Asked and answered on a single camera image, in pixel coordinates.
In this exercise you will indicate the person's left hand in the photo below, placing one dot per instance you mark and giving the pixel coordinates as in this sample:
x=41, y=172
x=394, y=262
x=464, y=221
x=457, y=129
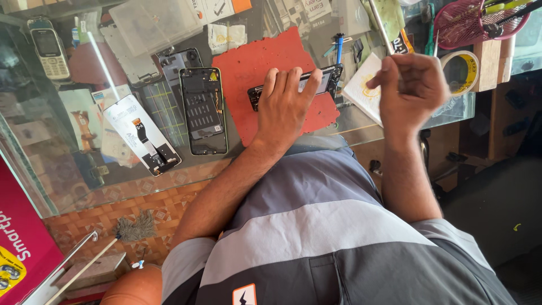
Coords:
x=281, y=112

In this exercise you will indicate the person's right hand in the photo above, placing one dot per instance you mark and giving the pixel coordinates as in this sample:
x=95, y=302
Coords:
x=413, y=93

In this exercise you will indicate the person's right fingers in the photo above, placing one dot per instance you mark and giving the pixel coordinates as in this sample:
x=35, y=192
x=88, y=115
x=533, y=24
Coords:
x=389, y=70

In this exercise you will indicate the black smartphone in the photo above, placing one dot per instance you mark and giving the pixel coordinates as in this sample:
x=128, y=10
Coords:
x=328, y=80

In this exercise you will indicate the orange glue packet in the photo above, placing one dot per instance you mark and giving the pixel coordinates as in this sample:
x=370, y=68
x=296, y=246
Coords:
x=402, y=42

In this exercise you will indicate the white paper pad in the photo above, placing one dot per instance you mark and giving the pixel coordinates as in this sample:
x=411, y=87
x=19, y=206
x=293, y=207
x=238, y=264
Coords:
x=360, y=91

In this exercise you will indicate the small black phone part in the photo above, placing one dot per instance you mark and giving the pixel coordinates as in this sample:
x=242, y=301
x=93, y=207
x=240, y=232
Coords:
x=358, y=51

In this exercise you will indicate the metal tweezers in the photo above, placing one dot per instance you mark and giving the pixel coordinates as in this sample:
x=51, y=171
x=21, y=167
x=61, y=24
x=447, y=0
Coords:
x=381, y=29

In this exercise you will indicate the green toothbrush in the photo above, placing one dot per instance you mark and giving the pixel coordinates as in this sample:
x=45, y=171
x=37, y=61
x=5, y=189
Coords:
x=430, y=34

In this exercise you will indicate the green cloth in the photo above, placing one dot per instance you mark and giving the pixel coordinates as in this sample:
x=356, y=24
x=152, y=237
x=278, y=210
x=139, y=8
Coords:
x=387, y=15

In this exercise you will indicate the blue screwdriver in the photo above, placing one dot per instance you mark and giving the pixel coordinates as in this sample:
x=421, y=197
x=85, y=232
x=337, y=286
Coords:
x=339, y=46

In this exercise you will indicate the yellow-cored tape roll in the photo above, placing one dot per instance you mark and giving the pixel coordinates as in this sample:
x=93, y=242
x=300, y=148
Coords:
x=472, y=70

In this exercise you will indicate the pink mesh basket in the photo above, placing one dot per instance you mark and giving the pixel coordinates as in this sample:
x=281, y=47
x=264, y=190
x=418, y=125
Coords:
x=461, y=25

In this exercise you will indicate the wooden block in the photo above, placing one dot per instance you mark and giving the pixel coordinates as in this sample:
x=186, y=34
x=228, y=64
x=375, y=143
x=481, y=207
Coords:
x=489, y=63

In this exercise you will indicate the black tool in basket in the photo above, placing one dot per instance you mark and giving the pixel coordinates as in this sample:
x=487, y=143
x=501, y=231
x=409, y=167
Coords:
x=504, y=23

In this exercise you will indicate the yellow-green tool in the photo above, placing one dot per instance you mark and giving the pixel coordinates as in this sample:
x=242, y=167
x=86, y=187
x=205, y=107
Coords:
x=504, y=5

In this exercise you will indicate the red rubber work mat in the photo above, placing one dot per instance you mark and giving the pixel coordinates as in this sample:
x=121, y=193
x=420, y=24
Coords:
x=245, y=72

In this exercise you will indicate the white plastic packet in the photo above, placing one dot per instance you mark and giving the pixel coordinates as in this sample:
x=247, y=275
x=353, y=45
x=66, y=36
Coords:
x=226, y=38

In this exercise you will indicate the person's grey striped shirt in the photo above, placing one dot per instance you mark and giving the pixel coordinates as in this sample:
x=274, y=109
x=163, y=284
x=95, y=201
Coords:
x=317, y=237

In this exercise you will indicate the black seat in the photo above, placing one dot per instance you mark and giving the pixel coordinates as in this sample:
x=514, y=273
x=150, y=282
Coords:
x=495, y=220

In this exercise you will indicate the white and orange card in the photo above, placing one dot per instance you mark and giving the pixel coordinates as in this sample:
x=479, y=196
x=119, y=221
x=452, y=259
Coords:
x=211, y=8

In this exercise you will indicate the open green-edged phone chassis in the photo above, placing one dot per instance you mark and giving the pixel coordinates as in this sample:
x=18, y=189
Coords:
x=203, y=114

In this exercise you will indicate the grey phone back cover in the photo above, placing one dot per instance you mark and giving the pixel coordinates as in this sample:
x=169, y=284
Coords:
x=173, y=67

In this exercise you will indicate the clear plastic parts box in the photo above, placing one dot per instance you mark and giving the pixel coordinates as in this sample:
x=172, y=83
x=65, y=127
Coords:
x=154, y=23

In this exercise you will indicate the white replacement phone display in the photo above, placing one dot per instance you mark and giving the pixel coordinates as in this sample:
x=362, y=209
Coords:
x=135, y=127

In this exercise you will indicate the grey mop duster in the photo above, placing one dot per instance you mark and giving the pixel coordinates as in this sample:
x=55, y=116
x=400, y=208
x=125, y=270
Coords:
x=133, y=228

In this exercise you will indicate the heap of spare part packets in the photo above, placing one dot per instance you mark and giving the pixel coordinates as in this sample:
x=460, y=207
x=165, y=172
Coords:
x=84, y=123

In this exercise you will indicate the white keypad phone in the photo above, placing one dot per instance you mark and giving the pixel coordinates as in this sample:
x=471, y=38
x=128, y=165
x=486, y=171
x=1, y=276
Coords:
x=48, y=48

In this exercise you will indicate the grey brick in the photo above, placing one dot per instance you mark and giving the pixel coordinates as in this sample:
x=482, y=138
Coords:
x=93, y=271

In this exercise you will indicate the magenta cardboard box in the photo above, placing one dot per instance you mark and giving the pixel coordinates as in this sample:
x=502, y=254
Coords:
x=21, y=237

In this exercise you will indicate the silver phone frame plate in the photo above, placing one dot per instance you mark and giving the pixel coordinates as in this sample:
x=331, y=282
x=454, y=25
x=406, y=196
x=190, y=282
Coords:
x=127, y=59

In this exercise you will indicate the metal door rail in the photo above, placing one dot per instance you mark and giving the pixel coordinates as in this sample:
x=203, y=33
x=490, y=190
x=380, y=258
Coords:
x=63, y=264

